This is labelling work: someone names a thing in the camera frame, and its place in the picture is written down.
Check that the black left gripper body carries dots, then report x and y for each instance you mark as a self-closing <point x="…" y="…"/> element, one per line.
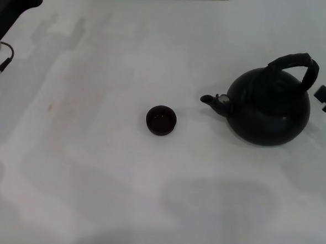
<point x="9" y="4"/>

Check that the dark brown small teacup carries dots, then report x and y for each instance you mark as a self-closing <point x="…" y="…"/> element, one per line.
<point x="160" y="121"/>

